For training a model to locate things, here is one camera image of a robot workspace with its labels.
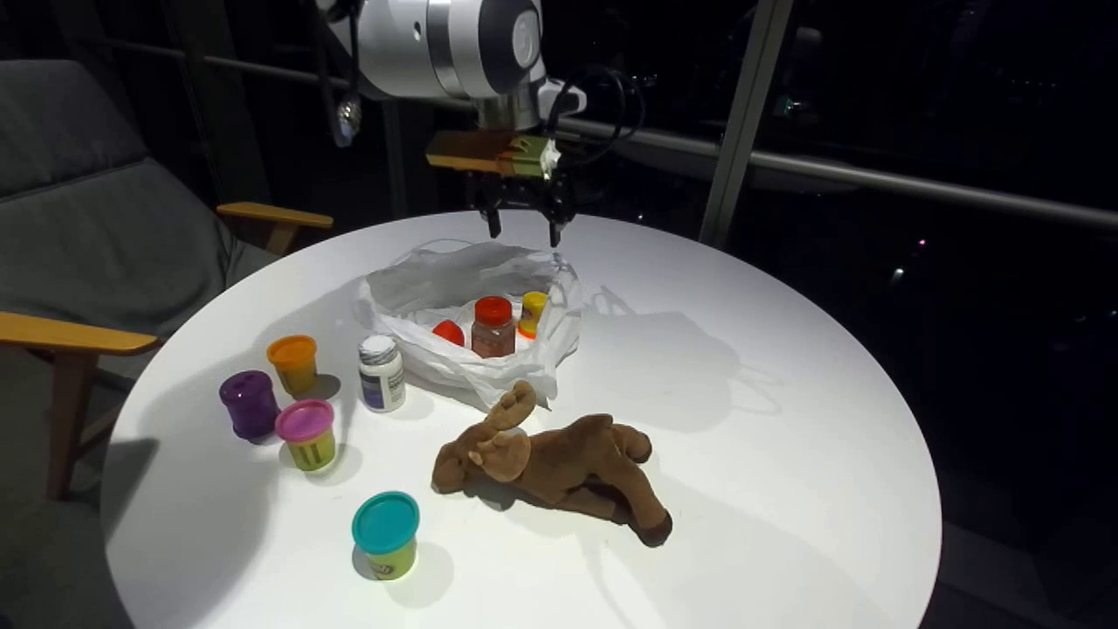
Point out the brown plush animal toy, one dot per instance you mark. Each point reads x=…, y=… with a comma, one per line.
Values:
x=576, y=460

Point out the pink lid dough can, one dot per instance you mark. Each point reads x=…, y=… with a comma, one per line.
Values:
x=309, y=435

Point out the grey armchair with wooden armrests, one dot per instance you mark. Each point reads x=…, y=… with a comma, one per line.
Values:
x=93, y=233

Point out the red toy strawberry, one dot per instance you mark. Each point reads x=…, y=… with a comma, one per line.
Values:
x=449, y=332

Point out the teal lid dough can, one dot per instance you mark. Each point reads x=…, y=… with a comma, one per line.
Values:
x=385, y=531

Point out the white lid small jar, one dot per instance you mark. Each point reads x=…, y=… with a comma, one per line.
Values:
x=379, y=371

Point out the grey metal window railing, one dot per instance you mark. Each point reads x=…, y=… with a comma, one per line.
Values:
x=931, y=181

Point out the purple dough can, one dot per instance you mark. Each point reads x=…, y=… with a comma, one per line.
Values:
x=248, y=401

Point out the small yellow dough can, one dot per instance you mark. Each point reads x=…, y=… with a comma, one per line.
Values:
x=532, y=315

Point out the grey window post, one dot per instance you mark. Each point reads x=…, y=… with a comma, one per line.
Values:
x=746, y=117

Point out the white plastic bag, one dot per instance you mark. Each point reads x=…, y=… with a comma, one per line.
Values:
x=464, y=362

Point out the spice jar with red lid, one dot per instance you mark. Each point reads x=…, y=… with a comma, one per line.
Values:
x=493, y=327

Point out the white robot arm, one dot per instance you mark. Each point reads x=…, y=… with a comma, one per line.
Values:
x=449, y=47

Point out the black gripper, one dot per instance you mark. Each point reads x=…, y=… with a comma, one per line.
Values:
x=526, y=194

